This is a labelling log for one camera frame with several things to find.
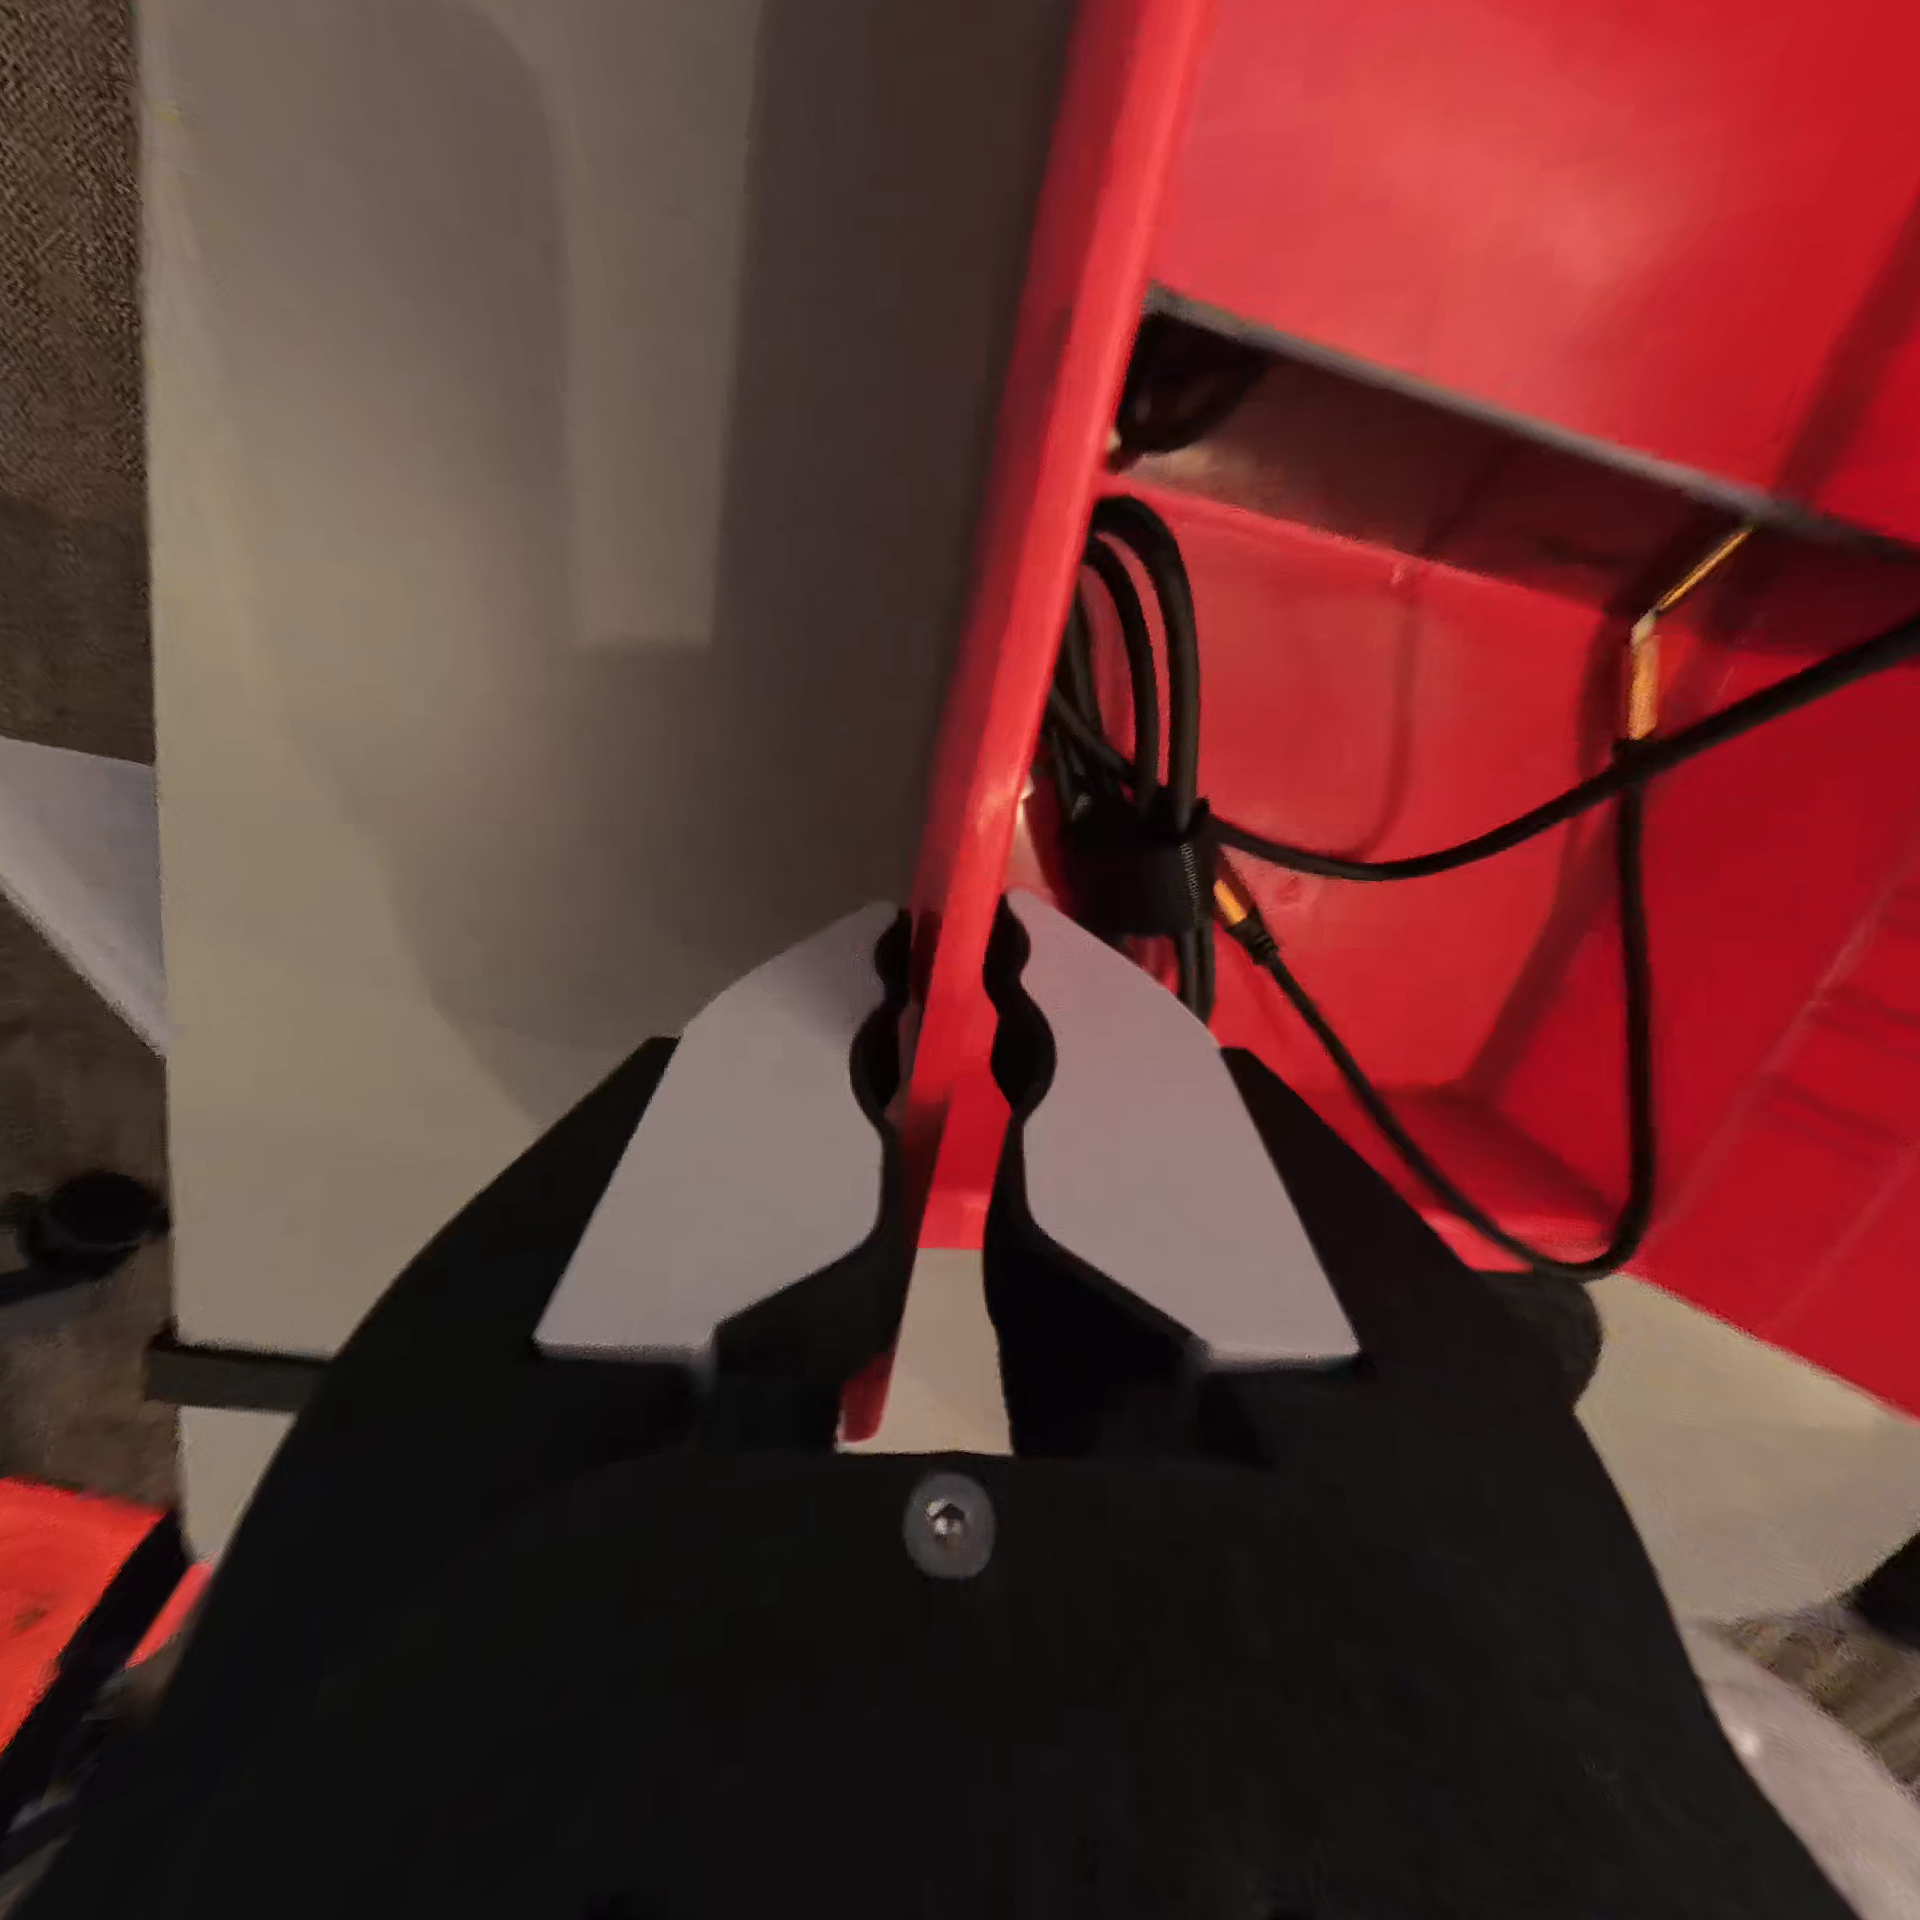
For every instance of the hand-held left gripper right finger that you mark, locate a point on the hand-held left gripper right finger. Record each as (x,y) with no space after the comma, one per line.
(1171,1185)

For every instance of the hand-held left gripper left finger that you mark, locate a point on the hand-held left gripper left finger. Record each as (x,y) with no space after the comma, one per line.
(721,1170)

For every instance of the red plastic bin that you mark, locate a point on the red plastic bin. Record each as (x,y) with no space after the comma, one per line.
(1501,150)
(60,1561)

